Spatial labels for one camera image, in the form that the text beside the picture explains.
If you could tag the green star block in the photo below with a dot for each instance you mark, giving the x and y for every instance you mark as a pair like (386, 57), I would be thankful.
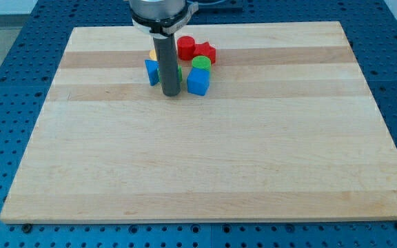
(180, 74)

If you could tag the blue triangle block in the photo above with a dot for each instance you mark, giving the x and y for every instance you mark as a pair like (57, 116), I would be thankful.
(152, 68)

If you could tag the red cylinder block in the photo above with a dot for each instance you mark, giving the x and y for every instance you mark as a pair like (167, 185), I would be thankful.
(186, 48)

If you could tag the red star block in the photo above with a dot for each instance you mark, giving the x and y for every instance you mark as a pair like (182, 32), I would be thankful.
(205, 49)

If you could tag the green cylinder block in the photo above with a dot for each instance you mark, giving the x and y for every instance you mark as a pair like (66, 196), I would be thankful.
(202, 62)

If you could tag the yellow block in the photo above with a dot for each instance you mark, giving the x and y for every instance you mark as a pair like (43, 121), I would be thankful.
(152, 55)

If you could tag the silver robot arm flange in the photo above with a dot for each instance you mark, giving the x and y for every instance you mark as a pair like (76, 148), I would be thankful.
(161, 18)

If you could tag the blue perforated metal table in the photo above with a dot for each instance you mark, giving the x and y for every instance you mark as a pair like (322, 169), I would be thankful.
(29, 68)

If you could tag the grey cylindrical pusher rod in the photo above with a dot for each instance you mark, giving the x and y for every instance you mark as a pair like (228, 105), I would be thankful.
(168, 65)

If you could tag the blue cube block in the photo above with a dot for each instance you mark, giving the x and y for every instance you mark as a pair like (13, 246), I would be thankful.
(198, 81)

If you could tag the light wooden board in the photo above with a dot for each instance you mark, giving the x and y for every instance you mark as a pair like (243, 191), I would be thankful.
(288, 131)

